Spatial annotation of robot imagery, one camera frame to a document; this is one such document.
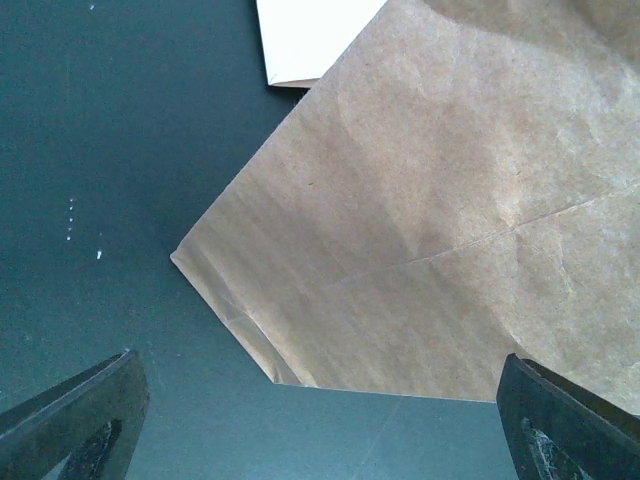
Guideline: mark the large brown paper bag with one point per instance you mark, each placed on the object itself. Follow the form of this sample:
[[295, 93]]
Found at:
[[462, 184]]

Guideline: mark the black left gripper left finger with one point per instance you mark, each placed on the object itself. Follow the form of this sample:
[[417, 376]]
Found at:
[[90, 424]]

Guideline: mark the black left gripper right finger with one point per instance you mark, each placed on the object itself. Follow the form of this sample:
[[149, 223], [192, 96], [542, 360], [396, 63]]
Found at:
[[556, 429]]

